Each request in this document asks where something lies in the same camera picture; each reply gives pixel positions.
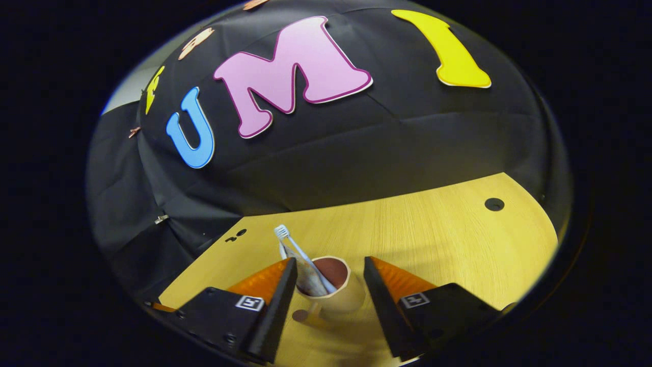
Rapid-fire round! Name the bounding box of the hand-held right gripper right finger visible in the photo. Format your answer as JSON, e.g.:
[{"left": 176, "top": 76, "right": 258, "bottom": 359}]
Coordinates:
[{"left": 363, "top": 256, "right": 505, "bottom": 360}]

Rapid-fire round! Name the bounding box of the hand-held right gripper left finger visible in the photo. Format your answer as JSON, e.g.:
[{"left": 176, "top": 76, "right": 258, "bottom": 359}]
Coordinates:
[{"left": 153, "top": 257, "right": 298, "bottom": 365}]

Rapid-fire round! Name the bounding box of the beige cup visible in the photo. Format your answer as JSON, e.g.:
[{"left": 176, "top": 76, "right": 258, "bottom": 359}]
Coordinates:
[{"left": 293, "top": 255, "right": 366, "bottom": 327}]

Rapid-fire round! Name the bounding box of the white toothpaste tube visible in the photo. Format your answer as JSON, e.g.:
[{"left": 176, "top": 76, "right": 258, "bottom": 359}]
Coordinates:
[{"left": 279, "top": 242, "right": 329, "bottom": 297}]

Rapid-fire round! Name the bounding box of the light blue toothbrush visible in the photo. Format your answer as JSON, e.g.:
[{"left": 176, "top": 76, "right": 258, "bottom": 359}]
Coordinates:
[{"left": 274, "top": 225, "right": 338, "bottom": 295}]

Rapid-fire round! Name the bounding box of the wooden desktop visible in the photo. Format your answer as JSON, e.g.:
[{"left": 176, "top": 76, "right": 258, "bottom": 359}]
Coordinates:
[{"left": 159, "top": 172, "right": 560, "bottom": 367}]

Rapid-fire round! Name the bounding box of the black backdrop cloth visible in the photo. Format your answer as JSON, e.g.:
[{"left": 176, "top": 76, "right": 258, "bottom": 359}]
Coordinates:
[{"left": 87, "top": 0, "right": 574, "bottom": 301}]

